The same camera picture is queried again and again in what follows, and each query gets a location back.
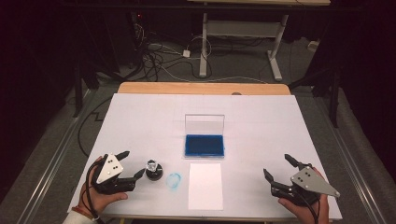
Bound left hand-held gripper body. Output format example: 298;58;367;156
92;153;137;196

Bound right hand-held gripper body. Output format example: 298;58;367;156
270;162;341;207

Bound black round stamp cap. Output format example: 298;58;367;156
145;169;163;182

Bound clear-handled black stamp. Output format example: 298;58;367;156
146;159;163;174

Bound person's right hand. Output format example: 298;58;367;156
277;194;331;224

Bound person's left hand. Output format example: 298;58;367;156
78;157;129;216

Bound white table cover board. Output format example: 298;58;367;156
67;92;343;222

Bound white paper sheet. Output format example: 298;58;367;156
188;162;224;211

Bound blue ink pad clear lid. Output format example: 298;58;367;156
184;113;226;159

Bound black metal stand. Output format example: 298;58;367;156
72;60;84;119
289;66;341;129

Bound wooden table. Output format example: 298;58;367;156
117;81;291;96

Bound right hand-held gripper black cable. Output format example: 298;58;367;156
292;186;321;224

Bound hand-held gripper black cable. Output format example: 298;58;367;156
292;186;321;224
85;160;106;224

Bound left hand-held gripper black cable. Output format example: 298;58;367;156
85;160;106;224

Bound black floor cable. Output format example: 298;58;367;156
77;96;114;158

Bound metal floor rail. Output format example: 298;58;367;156
15;89;96;224
312;94;389;224

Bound red and gold bracelet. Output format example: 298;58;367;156
71;205;98;220

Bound tangle of black floor cables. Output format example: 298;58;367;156
132;22;204;82

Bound white floor cable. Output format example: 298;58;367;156
160;63;269;86

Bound white metal desk frame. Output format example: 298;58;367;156
186;0;332;82

